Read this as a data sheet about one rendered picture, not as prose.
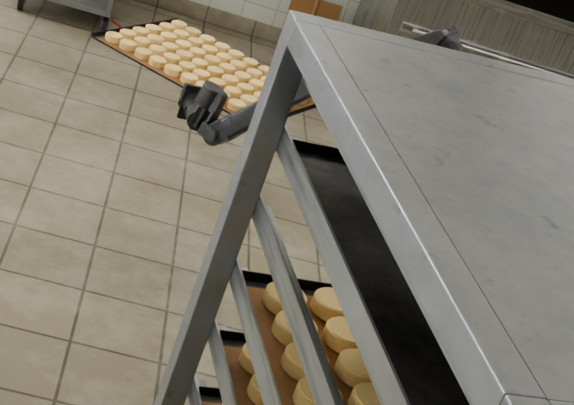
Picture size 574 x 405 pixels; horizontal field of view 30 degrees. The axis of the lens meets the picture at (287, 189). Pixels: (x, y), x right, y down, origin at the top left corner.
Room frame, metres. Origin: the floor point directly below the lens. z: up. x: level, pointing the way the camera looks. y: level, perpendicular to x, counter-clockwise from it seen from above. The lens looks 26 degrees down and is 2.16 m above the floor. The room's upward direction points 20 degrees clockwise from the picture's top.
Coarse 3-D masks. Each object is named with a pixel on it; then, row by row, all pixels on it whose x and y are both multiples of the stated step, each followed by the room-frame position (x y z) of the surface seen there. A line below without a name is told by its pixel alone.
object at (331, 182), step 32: (320, 160) 1.09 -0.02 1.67; (320, 192) 1.02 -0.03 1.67; (352, 192) 1.04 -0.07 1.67; (352, 224) 0.97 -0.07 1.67; (352, 256) 0.91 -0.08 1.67; (384, 256) 0.93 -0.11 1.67; (384, 288) 0.87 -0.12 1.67; (384, 320) 0.82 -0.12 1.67; (416, 320) 0.83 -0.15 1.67; (416, 352) 0.78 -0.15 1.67; (416, 384) 0.74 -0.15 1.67; (448, 384) 0.75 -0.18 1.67
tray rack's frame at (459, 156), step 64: (320, 64) 0.97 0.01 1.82; (384, 64) 1.04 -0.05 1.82; (448, 64) 1.12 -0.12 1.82; (512, 64) 1.20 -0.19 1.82; (384, 128) 0.87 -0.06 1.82; (448, 128) 0.93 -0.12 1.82; (512, 128) 0.99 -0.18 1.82; (384, 192) 0.76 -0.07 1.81; (448, 192) 0.79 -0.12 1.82; (512, 192) 0.84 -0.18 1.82; (448, 256) 0.68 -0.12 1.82; (512, 256) 0.72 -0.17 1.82; (448, 320) 0.62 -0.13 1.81; (512, 320) 0.63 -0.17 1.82; (512, 384) 0.55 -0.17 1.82
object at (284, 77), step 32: (288, 32) 1.08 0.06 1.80; (288, 64) 1.08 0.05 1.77; (288, 96) 1.08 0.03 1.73; (256, 128) 1.08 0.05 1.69; (256, 160) 1.08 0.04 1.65; (256, 192) 1.08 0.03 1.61; (224, 224) 1.08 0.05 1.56; (224, 256) 1.08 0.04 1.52; (224, 288) 1.09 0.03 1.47; (192, 320) 1.08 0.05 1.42; (192, 352) 1.08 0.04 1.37
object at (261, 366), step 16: (240, 272) 1.06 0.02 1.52; (240, 288) 1.05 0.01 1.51; (240, 304) 1.03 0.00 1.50; (240, 320) 1.02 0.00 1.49; (256, 320) 0.98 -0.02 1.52; (256, 336) 0.96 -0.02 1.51; (256, 352) 0.95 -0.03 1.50; (256, 368) 0.93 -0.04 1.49; (272, 384) 0.88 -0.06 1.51; (272, 400) 0.87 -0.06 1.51
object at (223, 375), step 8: (216, 320) 1.09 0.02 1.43; (216, 328) 1.07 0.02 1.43; (224, 328) 1.12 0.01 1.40; (208, 336) 1.09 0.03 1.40; (216, 336) 1.07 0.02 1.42; (216, 344) 1.06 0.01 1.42; (216, 352) 1.05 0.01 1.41; (224, 352) 1.03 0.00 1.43; (216, 360) 1.04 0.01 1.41; (224, 360) 1.02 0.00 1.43; (216, 368) 1.03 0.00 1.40; (224, 368) 1.01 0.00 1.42; (216, 376) 1.02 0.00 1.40; (224, 376) 1.00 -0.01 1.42; (224, 384) 0.99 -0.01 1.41; (232, 384) 0.98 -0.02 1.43; (224, 392) 0.99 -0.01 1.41; (232, 392) 0.97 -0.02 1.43; (224, 400) 0.98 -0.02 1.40; (232, 400) 0.96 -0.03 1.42
